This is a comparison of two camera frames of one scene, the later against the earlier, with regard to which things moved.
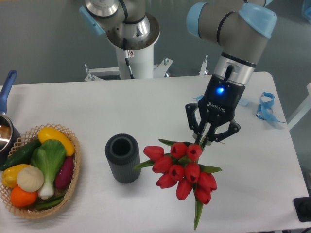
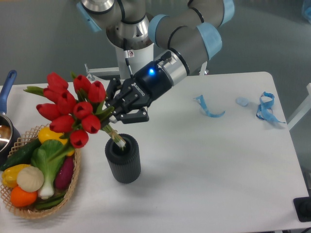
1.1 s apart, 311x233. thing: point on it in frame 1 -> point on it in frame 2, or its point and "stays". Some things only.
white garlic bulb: (30, 179) stays
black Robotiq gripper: (222, 97) -> (136, 92)
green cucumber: (23, 156) stays
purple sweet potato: (65, 173) stays
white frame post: (305, 107) stays
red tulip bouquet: (179, 167) -> (76, 112)
